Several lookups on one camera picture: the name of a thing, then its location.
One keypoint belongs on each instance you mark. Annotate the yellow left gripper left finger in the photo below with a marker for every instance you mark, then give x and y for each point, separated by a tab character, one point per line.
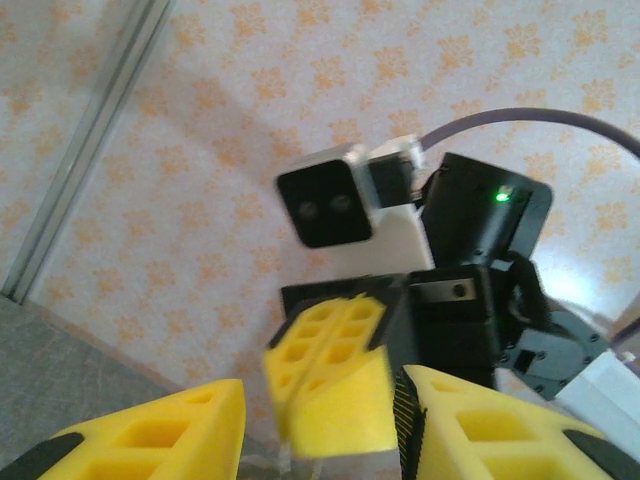
150	440

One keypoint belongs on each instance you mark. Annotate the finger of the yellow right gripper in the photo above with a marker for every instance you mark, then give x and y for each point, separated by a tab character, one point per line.
345	405
292	355

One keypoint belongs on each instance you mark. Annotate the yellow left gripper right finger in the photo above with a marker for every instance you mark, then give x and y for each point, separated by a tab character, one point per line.
500	440

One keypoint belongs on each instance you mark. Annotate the metal key plate with rings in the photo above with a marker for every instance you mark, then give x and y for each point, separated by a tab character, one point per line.
285	462

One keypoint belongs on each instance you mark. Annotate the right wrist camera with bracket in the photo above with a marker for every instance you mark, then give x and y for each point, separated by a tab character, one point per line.
390	240

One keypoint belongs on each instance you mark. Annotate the aluminium frame post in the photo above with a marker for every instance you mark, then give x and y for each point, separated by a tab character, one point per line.
85	135

